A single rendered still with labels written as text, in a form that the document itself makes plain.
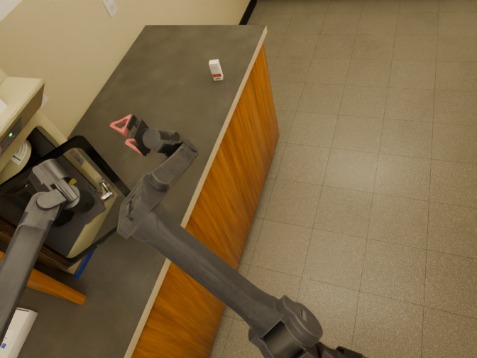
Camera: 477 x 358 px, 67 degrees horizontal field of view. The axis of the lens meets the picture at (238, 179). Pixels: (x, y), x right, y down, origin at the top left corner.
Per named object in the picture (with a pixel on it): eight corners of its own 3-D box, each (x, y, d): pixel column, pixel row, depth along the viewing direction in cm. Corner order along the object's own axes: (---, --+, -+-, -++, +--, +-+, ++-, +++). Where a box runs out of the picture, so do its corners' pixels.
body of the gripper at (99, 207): (87, 225, 92) (77, 224, 85) (62, 196, 93) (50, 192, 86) (107, 209, 93) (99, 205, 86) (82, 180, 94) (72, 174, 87)
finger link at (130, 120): (111, 111, 109) (138, 114, 107) (122, 124, 116) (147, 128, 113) (102, 130, 107) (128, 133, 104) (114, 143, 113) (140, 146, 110)
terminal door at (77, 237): (68, 266, 116) (-34, 206, 84) (146, 209, 122) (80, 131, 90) (69, 268, 116) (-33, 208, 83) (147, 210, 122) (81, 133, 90)
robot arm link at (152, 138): (182, 172, 110) (199, 150, 108) (163, 173, 99) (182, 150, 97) (156, 145, 112) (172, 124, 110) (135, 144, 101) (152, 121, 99)
